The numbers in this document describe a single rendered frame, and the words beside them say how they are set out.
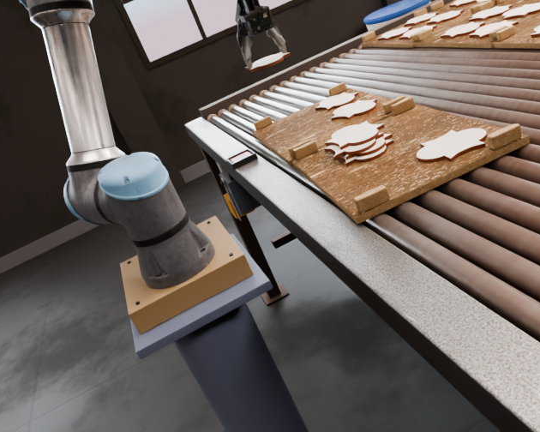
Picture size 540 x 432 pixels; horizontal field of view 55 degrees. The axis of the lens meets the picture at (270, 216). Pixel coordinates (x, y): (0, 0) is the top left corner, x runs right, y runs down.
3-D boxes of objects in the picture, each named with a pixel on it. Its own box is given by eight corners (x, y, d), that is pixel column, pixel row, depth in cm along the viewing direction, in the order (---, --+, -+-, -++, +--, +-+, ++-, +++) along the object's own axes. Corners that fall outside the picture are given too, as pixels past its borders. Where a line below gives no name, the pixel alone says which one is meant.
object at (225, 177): (243, 226, 169) (220, 177, 162) (232, 213, 182) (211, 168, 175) (273, 211, 171) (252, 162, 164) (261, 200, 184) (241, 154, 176)
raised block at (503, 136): (495, 151, 92) (492, 137, 91) (488, 149, 94) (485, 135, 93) (523, 138, 93) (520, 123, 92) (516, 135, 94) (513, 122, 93)
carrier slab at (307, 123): (291, 166, 129) (289, 161, 128) (254, 136, 166) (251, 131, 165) (413, 109, 132) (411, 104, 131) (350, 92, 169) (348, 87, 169)
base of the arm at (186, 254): (154, 299, 95) (129, 255, 90) (138, 271, 108) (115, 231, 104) (225, 257, 99) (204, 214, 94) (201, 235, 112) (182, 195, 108)
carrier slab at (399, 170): (357, 225, 91) (355, 217, 90) (293, 166, 128) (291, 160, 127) (531, 143, 93) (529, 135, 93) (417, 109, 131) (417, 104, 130)
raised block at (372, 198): (361, 214, 90) (356, 201, 89) (357, 211, 92) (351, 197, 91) (391, 200, 91) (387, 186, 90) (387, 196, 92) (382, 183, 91)
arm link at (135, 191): (154, 243, 91) (117, 177, 86) (113, 239, 100) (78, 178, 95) (199, 207, 99) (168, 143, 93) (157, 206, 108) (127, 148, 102)
